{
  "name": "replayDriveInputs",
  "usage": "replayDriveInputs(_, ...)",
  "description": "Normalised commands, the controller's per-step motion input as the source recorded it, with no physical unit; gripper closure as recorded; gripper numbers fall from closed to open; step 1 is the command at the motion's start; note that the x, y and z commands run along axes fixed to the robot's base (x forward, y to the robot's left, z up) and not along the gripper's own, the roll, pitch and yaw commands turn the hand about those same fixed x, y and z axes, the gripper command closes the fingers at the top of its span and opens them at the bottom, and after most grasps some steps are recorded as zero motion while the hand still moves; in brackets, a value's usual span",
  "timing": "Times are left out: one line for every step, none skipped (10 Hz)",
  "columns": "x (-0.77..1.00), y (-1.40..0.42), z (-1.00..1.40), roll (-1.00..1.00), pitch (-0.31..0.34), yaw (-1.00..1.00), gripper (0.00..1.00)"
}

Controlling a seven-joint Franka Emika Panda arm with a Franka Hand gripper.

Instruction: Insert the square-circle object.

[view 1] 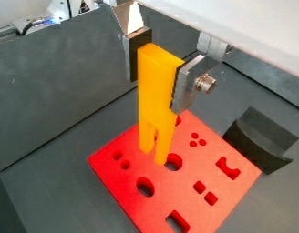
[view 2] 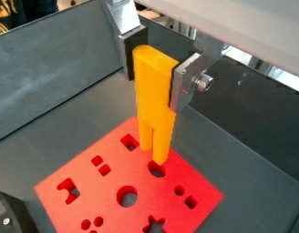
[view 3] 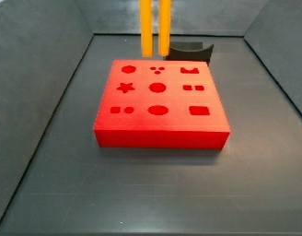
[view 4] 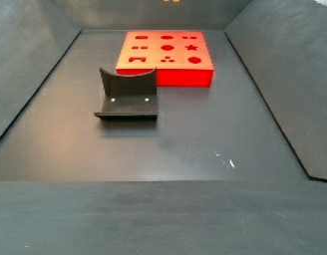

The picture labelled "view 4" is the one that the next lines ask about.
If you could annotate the red shape-sorter block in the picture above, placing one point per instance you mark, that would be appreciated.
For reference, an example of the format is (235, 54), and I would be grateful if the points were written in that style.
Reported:
(177, 53)

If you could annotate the black curved holder bracket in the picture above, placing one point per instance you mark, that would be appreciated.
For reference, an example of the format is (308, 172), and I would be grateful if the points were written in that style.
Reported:
(131, 95)

